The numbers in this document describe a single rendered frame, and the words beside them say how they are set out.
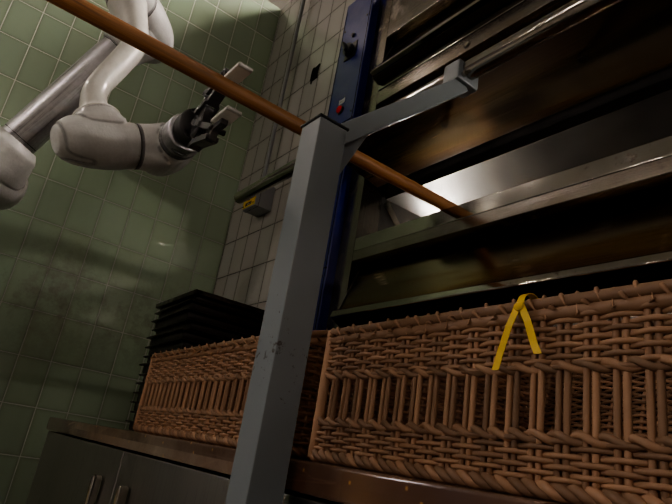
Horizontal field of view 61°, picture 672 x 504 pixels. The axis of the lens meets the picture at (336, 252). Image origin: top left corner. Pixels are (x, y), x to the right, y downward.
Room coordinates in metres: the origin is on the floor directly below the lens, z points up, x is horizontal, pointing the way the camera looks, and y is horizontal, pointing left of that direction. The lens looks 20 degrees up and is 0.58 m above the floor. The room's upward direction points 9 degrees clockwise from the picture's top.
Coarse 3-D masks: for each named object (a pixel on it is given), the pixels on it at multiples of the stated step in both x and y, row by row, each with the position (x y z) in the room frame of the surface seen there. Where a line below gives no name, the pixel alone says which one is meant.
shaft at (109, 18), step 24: (48, 0) 0.72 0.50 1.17; (72, 0) 0.72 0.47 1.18; (96, 24) 0.76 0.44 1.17; (120, 24) 0.77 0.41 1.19; (144, 48) 0.80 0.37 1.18; (168, 48) 0.81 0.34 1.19; (192, 72) 0.85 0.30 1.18; (216, 72) 0.87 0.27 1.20; (240, 96) 0.90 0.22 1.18; (288, 120) 0.96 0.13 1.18; (384, 168) 1.10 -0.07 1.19; (408, 192) 1.17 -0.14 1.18; (432, 192) 1.19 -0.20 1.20
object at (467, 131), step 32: (640, 0) 0.73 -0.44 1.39; (576, 32) 0.83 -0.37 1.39; (608, 32) 0.81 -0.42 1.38; (640, 32) 0.79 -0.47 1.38; (512, 64) 0.94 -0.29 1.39; (544, 64) 0.92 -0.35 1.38; (576, 64) 0.90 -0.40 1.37; (608, 64) 0.88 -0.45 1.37; (640, 64) 0.86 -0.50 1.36; (480, 96) 1.05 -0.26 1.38; (512, 96) 1.02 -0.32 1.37; (544, 96) 1.00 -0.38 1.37; (576, 96) 0.97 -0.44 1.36; (384, 128) 1.25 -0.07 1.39; (416, 128) 1.21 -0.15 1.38; (448, 128) 1.18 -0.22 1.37; (480, 128) 1.15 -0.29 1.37; (512, 128) 1.12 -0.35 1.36; (384, 160) 1.38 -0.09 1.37; (416, 160) 1.34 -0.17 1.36
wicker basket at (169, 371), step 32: (160, 352) 1.15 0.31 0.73; (192, 352) 1.01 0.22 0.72; (224, 352) 0.89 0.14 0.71; (320, 352) 0.76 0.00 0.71; (160, 384) 1.12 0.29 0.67; (192, 384) 0.98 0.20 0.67; (224, 384) 0.88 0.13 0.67; (160, 416) 1.07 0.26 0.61; (192, 416) 0.96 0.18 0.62; (224, 416) 0.86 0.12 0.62
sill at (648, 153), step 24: (648, 144) 0.83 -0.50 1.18; (576, 168) 0.94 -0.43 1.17; (600, 168) 0.90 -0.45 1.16; (624, 168) 0.87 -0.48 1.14; (504, 192) 1.08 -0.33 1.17; (528, 192) 1.03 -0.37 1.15; (432, 216) 1.25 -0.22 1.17; (456, 216) 1.19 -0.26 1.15; (360, 240) 1.48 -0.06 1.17; (384, 240) 1.39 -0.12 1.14
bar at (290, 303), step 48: (576, 0) 0.54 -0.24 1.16; (528, 48) 0.62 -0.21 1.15; (432, 96) 0.67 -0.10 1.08; (336, 144) 0.58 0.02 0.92; (240, 192) 1.27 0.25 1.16; (288, 240) 0.58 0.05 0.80; (288, 288) 0.57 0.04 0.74; (288, 336) 0.57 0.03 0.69; (288, 384) 0.58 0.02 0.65; (240, 432) 0.60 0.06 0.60; (288, 432) 0.58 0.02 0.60; (240, 480) 0.58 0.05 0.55
